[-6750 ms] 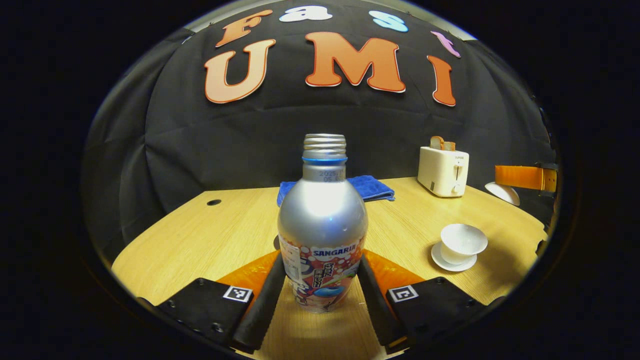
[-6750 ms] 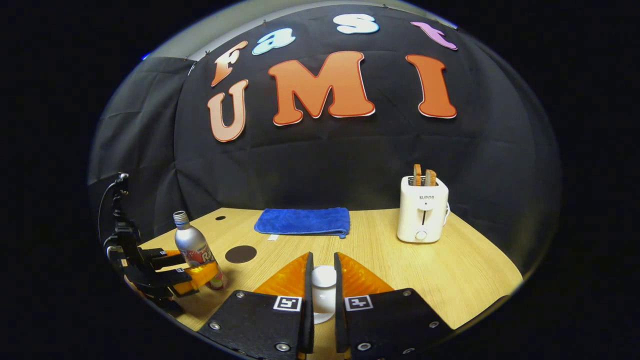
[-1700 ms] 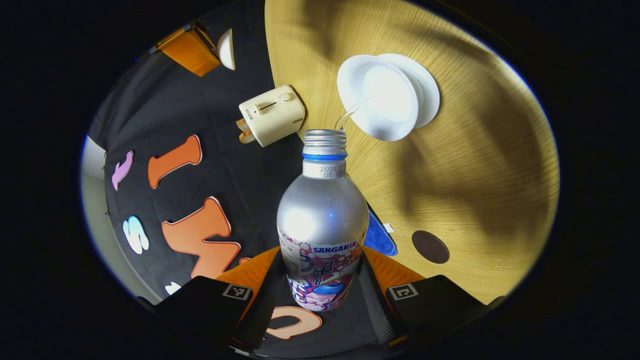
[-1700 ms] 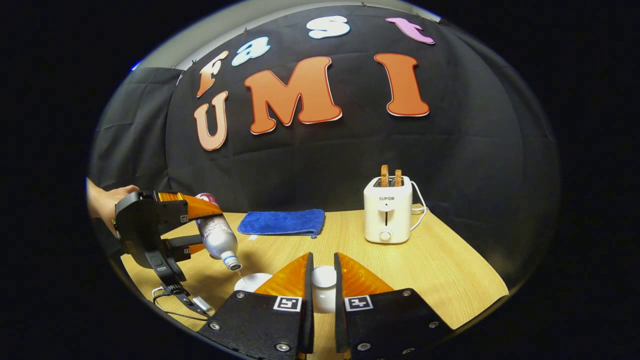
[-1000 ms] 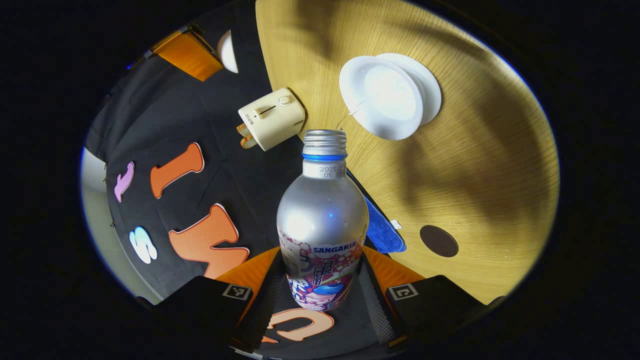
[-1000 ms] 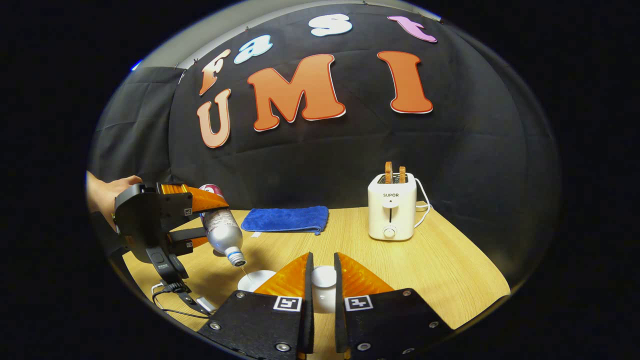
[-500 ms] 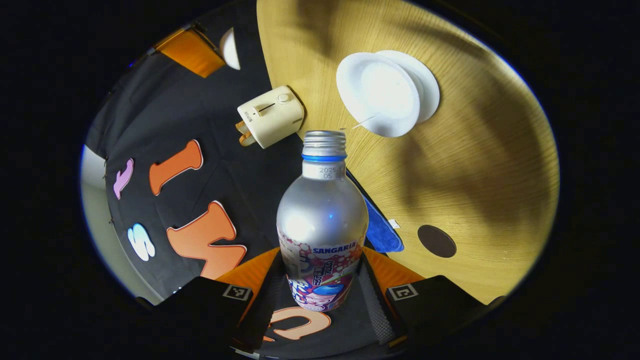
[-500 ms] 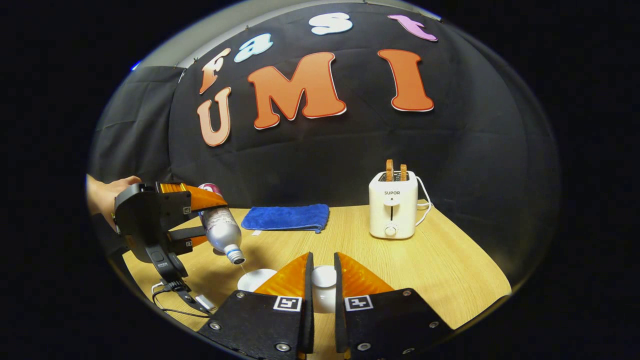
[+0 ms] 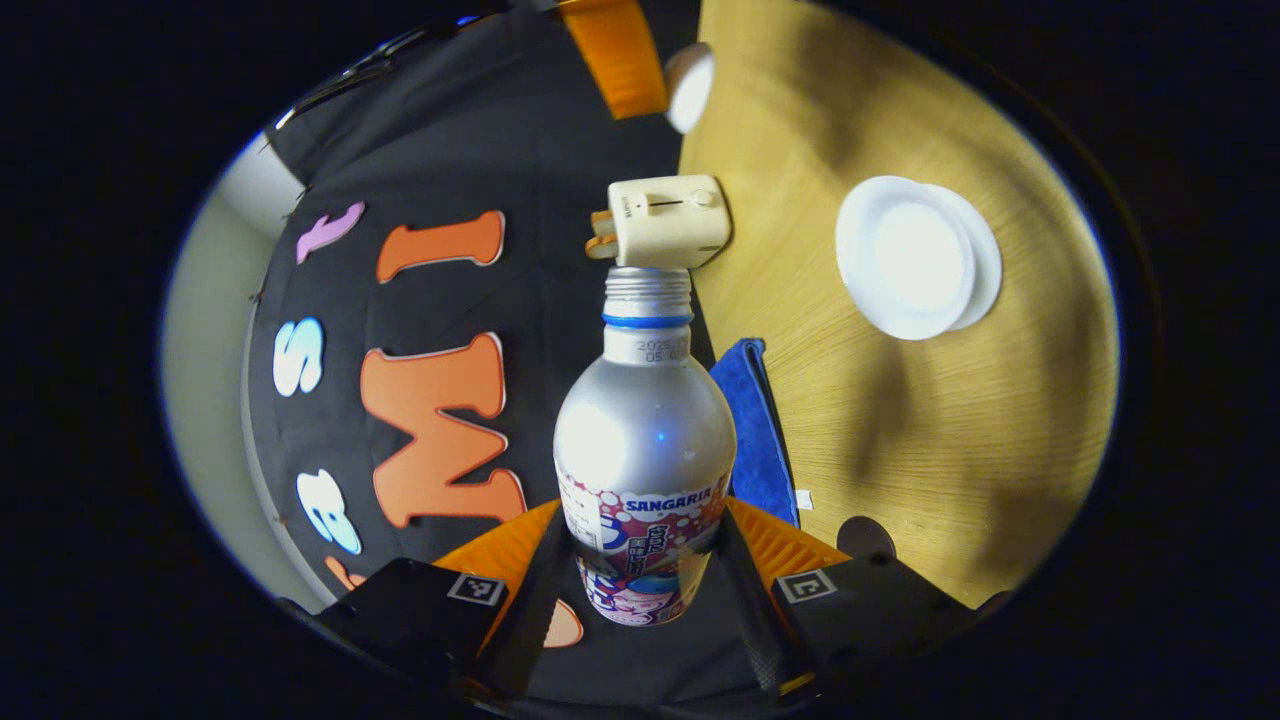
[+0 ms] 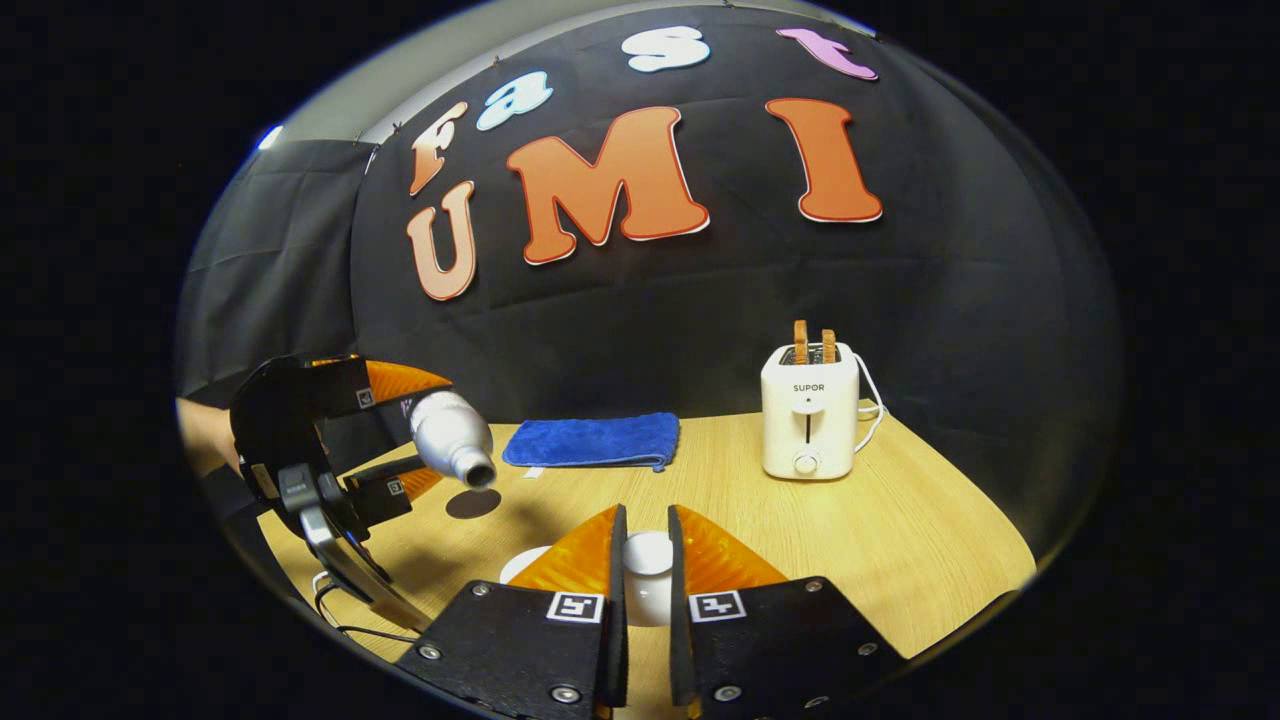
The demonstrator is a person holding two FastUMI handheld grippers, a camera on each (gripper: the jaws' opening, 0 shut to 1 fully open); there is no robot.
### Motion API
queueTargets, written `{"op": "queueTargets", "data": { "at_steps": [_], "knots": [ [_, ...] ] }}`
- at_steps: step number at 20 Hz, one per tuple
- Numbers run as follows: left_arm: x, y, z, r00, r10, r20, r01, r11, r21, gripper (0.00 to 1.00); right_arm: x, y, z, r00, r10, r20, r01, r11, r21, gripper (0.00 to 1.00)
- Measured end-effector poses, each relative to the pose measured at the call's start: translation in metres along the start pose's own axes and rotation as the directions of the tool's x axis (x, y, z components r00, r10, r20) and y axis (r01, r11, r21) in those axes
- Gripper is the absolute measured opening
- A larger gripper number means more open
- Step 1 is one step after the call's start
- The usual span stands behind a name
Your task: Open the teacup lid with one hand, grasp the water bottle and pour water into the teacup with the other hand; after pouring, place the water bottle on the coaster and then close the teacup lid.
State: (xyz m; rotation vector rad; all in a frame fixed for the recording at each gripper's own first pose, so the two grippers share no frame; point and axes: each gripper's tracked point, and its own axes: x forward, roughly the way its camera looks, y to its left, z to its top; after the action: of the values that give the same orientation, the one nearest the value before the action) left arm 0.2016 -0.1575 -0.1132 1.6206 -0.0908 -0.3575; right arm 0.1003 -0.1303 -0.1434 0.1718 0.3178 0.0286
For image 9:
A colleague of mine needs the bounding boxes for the toast slice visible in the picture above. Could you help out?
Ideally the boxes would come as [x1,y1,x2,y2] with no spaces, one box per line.
[584,209,621,262]

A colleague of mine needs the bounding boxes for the white toaster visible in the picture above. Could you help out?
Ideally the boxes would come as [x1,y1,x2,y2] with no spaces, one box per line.
[607,174,733,270]

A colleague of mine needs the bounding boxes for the dark round coaster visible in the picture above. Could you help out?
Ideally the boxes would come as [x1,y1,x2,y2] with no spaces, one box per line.
[835,515,899,561]

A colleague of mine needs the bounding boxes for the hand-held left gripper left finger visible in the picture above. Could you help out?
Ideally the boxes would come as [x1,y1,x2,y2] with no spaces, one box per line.
[318,499,579,696]

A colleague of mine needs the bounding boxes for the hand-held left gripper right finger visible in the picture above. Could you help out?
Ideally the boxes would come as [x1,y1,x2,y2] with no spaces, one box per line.
[716,496,978,703]

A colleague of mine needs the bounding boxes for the white saucer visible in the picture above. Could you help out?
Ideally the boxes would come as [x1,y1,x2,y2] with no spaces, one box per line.
[922,183,1004,333]

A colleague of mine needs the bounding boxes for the white teacup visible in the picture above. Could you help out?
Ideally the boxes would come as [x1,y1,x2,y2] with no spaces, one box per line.
[834,175,978,342]

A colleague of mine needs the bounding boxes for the silver water bottle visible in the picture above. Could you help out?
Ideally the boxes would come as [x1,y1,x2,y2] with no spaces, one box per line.
[552,265,738,628]

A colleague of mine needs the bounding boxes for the blue cloth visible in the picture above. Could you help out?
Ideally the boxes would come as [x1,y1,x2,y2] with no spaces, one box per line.
[708,337,814,529]

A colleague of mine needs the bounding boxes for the black backdrop cloth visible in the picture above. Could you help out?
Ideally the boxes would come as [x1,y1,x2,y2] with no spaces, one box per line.
[243,0,781,706]

